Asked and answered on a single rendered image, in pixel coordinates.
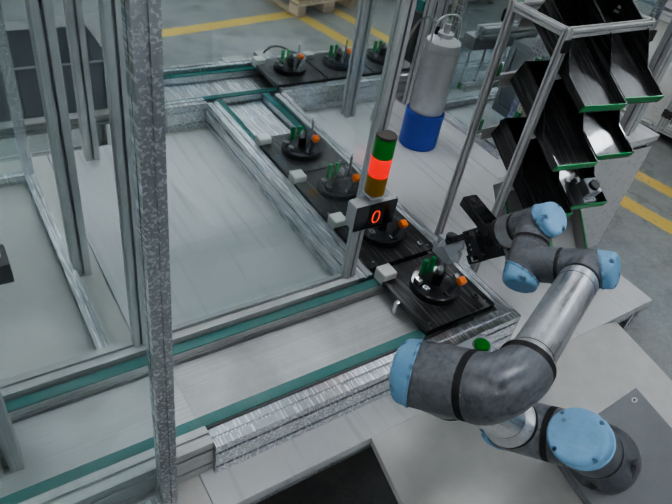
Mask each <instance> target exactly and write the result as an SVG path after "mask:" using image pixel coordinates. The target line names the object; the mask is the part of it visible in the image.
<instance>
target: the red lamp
mask: <svg viewBox="0 0 672 504"><path fill-rule="evenodd" d="M392 160H393V159H392ZM392 160H390V161H380V160H377V159H375V158H374V157H373V156H372V154H371V159H370V164H369V168H368V174H369V175H370V176H371V177H372V178H375V179H379V180H383V179H386V178H388V176H389V172H390V168H391V164H392Z"/></svg>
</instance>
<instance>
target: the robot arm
mask: <svg viewBox="0 0 672 504"><path fill-rule="evenodd" d="M460 206H461V207H462V208H463V210H464V211H465V212H466V213H467V215H468V216H469V217H470V218H471V220H472V221H473V222H474V223H475V225H476V226H477V228H473V229H470V230H467V231H464V232H462V233H463V234H460V235H457V236H454V237H450V238H447V239H444V240H441V242H440V243H439V244H438V247H444V248H445V250H446V252H447V254H448V255H449V257H450V259H451V260H452V261H456V260H457V259H458V251H460V250H462V249H464V247H465V244H466V247H467V249H466V250H467V253H468V255H467V256H466V257H467V260H468V264H469V265H470V264H474V263H478V262H482V261H485V260H488V259H492V258H497V257H501V256H505V255H508V257H507V260H506V261H505V266H504V269H503V275H502V281H503V283H504V284H505V285H506V286H507V287H508V288H510V289H512V290H514V291H516V292H520V293H529V292H530V293H533V292H535V291H536V290H537V287H538V286H539V284H540V283H549V284H552V285H551V286H550V287H549V289H548V290H547V292H546V293H545V295H544V296H543V298H542V299H541V301H540V302H539V304H538V305H537V307H536V308H535V310H534V311H533V312H532V314H531V315H530V317H529V318H528V320H527V321H526V323H525V324H524V326H523V327H522V329H521V330H520V332H519V333H518V335H517V336H516V337H515V339H511V340H509V341H507V342H505V343H504V344H503V345H502V347H501V348H500V349H499V350H497V351H491V352H489V351H481V350H476V349H471V348H466V347H460V346H455V345H449V344H444V343H438V342H433V341H427V340H425V339H423V338H422V339H413V338H412V339H408V340H406V341H404V342H403V343H402V345H401V346H400V347H399V348H398V350H397V352H396V354H395V356H394V358H393V361H392V364H391V369H390V375H389V388H390V393H391V396H392V398H393V400H394V401H395V402H396V403H398V404H401V405H404V407H406V408H408V407H410V408H414V409H418V410H421V411H424V412H427V413H429V414H431V415H433V416H435V417H438V418H440V419H442V420H446V421H458V420H460V421H463V422H467V423H470V424H472V425H474V426H476V427H478V428H480V431H481V432H482V433H481V436H482V438H483V439H484V441H485V442H486V443H487V444H489V445H491V446H493V447H495V448H497V449H500V450H507V451H510V452H514V453H517V454H521V455H524V456H528V457H531V458H535V459H538V460H542V461H545V462H549V463H552V464H556V465H559V466H562V467H566V468H569V469H570V471H571V473H572V474H573V476H574V477H575V479H576V480H577V481H578V482H579V483H580V484H582V485H583V486H584V487H586V488H587V489H589V490H591V491H593V492H595V493H599V494H604V495H613V494H618V493H621V492H623V491H625V490H627V489H628V488H630V487H631V486H632V485H633V484H634V483H635V481H636V480H637V478H638V476H639V473H640V470H641V456H640V452H639V449H638V447H637V445H636V444H635V442H634V441H633V439H632V438H631V437H630V436H629V435H628V434H627V433H626V432H625V431H623V430H622V429H620V428H619V427H617V426H614V425H612V424H608V423H607V422H606V421H605V420H604V419H603V418H602V417H601V416H600V415H598V414H596V413H595V412H593V411H590V410H588V409H584V408H579V407H571V408H566V409H565V408H561V407H556V406H552V405H547V404H543V403H538V401H539V400H541V399H542V398H543V397H544V395H545V394H546V393H547V392H548V390H549V389H550V387H551V386H552V384H553V382H554V380H555V378H556V376H557V366H556V363H557V361H558V359H559V358H560V356H561V354H562V352H563V351H564V349H565V347H566V345H567V344H568V342H569V340H570V338H571V336H572V335H573V333H574V331H575V329H576V328H577V326H578V324H579V322H580V321H581V319H582V317H583V315H584V314H585V312H586V310H587V308H588V307H589V305H590V303H591V301H592V300H593V298H594V296H595V294H596V293H597V291H598V289H602V290H604V289H614V288H615V287H616V286H617V285H618V283H619V279H620V274H621V262H620V257H619V255H618V254H617V253H616V252H614V251H606V250H599V249H596V250H595V249H578V248H562V247H549V245H550V242H551V238H554V237H557V236H558V235H560V234H562V233H563V232H564V231H565V229H566V226H567V217H566V214H565V212H564V210H563V209H562V207H561V206H559V204H557V203H554V202H545V203H542V204H535V205H533V206H531V207H528V208H525V209H522V210H519V211H516V212H513V213H510V214H507V215H504V216H501V217H499V218H497V219H496V217H495V216H494V215H493V214H492V213H491V211H490V210H489V209H488V208H487V207H486V205H485V204H484V203H483V202H482V201H481V199H480V198H479V197H478V196H477V195H476V194H474V195H470V196H465V197H463V199H462V201H461V203H460ZM463 240H464V242H465V244H464V242H463ZM456 242H460V243H457V244H455V243H456ZM506 248H508V249H507V250H506ZM471 258H473V261H475V260H478V261H476V262H472V260H471Z"/></svg>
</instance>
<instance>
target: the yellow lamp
mask: <svg viewBox="0 0 672 504"><path fill-rule="evenodd" d="M387 180H388V178H386V179H383V180H379V179H375V178H372V177H371V176H370V175H369V174H368V173H367V177H366V182H365V187H364V191H365V193H366V194H368V195H369V196H372V197H380V196H383V195H384V193H385V188H386V184H387Z"/></svg>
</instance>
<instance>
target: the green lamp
mask: <svg viewBox="0 0 672 504"><path fill-rule="evenodd" d="M396 143H397V140H396V141H394V142H385V141H382V140H380V139H379V138H378V137H377V136H375V141H374V145H373V150H372V156H373V157H374V158H375V159H377V160H380V161H390V160H392V159H393V156H394V152H395V147H396Z"/></svg>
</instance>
